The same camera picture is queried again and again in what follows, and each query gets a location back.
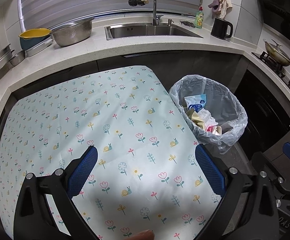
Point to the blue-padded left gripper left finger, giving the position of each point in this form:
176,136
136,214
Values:
33,218

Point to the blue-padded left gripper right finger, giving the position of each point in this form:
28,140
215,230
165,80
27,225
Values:
259,218

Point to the trash bin with clear liner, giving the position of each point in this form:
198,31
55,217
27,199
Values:
220,103

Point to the fingertip at bottom edge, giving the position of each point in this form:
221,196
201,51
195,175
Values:
144,235

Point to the gas stove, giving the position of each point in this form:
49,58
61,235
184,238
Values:
276,67

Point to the pink paper cup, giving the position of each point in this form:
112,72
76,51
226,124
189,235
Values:
216,130

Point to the cream blue snack wrapper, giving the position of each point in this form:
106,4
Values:
195,102

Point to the lidded pan on stove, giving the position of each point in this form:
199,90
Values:
275,51

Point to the floral tablecloth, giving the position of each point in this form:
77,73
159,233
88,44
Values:
146,175

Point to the black kettle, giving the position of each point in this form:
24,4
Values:
222,29

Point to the small steel bowl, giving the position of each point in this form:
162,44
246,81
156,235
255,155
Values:
17,58

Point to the green dish soap bottle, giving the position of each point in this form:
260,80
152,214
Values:
199,18

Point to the dark scrubber by sink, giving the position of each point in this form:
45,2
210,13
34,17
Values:
187,23

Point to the hanging purple and cream cloths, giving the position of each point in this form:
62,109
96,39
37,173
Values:
220,7

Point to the yellow blue basin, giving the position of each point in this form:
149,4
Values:
32,37

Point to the steel colander bowl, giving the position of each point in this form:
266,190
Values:
73,32

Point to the steel sink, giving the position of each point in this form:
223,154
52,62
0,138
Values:
143,29

